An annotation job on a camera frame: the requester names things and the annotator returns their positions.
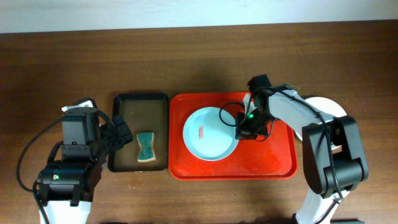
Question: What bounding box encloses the green and yellow sponge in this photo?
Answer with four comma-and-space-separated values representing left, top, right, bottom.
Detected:
136, 132, 156, 162

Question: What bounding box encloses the light blue plate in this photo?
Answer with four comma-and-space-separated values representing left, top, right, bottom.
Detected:
183, 107, 239, 161

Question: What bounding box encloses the white plate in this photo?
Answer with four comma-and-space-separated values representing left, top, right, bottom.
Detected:
295, 96, 347, 141

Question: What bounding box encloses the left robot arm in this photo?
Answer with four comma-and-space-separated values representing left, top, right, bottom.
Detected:
33, 106, 133, 223

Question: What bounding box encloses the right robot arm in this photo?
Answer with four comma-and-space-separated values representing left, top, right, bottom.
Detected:
234, 75, 369, 223

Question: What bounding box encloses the black rectangular water tray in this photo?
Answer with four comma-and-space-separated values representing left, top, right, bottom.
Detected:
108, 93, 169, 172

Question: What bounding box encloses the red plastic tray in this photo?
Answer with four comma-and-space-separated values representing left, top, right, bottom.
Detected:
169, 92, 297, 180

